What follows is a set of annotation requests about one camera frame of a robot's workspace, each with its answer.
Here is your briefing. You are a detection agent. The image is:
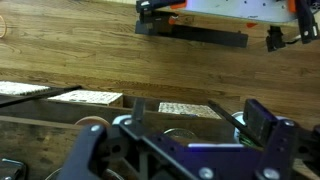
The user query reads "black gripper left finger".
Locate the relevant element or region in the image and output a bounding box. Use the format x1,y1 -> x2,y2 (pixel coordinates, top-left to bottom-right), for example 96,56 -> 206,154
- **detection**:
56,114 -> 148,180

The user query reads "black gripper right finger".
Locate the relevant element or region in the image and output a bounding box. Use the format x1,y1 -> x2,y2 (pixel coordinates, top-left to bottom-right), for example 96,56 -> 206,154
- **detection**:
208,99 -> 320,180

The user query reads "dark wooden console table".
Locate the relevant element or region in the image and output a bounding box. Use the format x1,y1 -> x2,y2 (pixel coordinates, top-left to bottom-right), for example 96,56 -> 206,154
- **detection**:
0,84 -> 320,180

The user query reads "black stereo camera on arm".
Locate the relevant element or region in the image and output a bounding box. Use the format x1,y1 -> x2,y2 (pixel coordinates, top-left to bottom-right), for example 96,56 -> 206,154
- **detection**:
135,11 -> 248,48

